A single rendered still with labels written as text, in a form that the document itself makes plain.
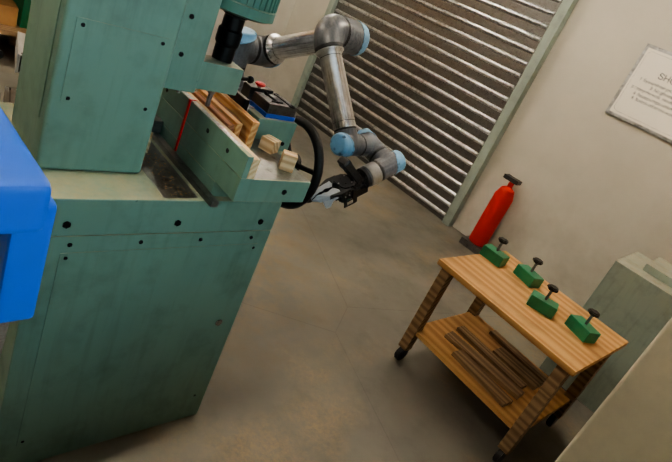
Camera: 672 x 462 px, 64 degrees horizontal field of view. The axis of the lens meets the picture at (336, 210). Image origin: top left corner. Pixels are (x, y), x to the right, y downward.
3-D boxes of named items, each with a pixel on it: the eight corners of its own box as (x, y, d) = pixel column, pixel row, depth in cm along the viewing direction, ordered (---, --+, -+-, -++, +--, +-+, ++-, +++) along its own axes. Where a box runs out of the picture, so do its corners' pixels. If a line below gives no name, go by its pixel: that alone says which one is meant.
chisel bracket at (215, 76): (234, 101, 137) (244, 70, 134) (184, 93, 127) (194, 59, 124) (220, 90, 141) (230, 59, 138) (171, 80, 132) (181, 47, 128)
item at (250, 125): (251, 148, 137) (260, 123, 135) (244, 147, 136) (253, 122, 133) (210, 109, 151) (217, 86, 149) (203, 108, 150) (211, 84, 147)
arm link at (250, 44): (209, 53, 203) (220, 18, 198) (236, 58, 214) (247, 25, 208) (228, 65, 197) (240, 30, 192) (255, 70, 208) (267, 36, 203)
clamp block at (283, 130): (287, 152, 155) (298, 124, 151) (249, 148, 145) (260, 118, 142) (261, 129, 163) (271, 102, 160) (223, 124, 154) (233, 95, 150)
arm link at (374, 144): (354, 125, 179) (374, 147, 175) (373, 126, 188) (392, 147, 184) (341, 142, 183) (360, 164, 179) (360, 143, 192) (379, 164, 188)
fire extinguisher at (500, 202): (489, 253, 403) (531, 185, 380) (477, 255, 389) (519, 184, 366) (471, 240, 413) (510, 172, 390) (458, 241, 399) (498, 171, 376)
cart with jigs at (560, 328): (560, 429, 243) (645, 321, 218) (498, 474, 202) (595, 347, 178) (454, 331, 281) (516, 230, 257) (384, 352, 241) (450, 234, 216)
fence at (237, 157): (246, 179, 119) (254, 157, 117) (240, 178, 118) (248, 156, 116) (144, 74, 155) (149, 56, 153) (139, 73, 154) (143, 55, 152)
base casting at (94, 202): (272, 231, 144) (284, 202, 141) (36, 238, 104) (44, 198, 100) (199, 152, 171) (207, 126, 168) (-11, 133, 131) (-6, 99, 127)
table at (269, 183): (330, 203, 142) (339, 184, 140) (233, 202, 121) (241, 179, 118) (223, 106, 178) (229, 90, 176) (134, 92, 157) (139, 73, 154)
